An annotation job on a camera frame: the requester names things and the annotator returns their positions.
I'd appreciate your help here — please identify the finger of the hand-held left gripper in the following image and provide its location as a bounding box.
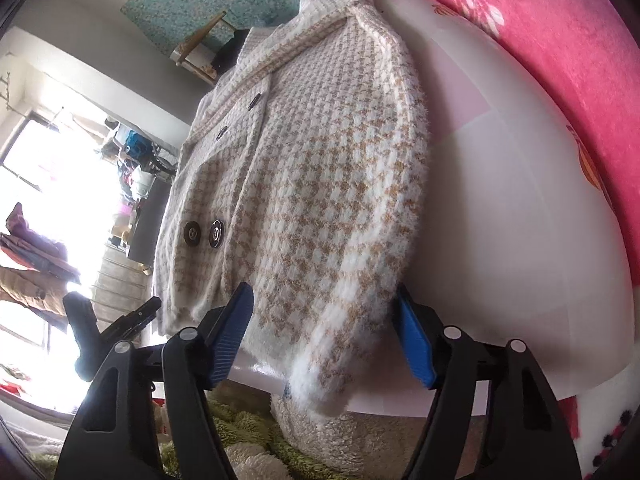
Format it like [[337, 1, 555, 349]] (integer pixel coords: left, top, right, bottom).
[[62, 291, 103, 381], [100, 296, 162, 348]]

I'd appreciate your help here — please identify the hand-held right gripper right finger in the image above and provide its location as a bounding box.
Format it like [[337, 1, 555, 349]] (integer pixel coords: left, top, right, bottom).
[[395, 284, 583, 480]]

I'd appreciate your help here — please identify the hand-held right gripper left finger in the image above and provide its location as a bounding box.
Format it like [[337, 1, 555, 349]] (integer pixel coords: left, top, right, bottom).
[[55, 281, 256, 480]]

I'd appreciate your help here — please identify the beige houndstooth coat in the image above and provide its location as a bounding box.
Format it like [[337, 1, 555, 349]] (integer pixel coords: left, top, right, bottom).
[[152, 0, 433, 417]]

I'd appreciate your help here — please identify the brown hanging coat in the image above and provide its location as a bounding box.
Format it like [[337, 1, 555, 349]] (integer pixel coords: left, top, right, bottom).
[[0, 265, 71, 331]]

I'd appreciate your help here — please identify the green fuzzy cloth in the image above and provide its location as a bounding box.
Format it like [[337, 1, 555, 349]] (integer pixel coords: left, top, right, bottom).
[[30, 385, 331, 480]]

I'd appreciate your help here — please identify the dark grey cabinet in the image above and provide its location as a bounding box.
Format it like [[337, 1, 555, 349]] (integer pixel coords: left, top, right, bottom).
[[127, 177, 173, 266]]

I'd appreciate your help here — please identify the maroon hanging cloth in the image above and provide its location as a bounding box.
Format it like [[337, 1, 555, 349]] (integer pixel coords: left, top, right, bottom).
[[5, 202, 81, 281]]

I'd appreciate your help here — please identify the white fleece garment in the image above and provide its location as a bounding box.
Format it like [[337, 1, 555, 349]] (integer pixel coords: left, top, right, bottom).
[[220, 385, 441, 480]]

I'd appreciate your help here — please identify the white plastic jug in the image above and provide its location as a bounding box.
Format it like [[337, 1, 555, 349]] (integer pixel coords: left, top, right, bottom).
[[130, 167, 156, 196]]

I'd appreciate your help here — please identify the bed with pale pink sheet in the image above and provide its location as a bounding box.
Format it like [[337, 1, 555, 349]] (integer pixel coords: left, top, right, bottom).
[[240, 0, 636, 417]]

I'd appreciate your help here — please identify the wheelchair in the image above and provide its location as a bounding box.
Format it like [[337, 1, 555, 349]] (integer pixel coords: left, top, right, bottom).
[[122, 130, 178, 176]]

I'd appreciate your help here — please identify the white printed bed sheet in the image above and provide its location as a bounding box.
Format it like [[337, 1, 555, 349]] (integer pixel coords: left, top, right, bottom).
[[560, 360, 636, 480]]

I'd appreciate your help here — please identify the wooden chair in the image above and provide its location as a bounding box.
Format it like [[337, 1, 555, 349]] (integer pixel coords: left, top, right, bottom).
[[170, 10, 251, 86]]

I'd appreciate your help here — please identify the teal floral cloth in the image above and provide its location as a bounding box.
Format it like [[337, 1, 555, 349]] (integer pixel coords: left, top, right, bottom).
[[121, 0, 306, 56]]

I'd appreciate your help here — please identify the pink floral blanket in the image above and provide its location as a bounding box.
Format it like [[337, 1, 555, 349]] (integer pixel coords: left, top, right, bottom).
[[361, 0, 628, 216]]

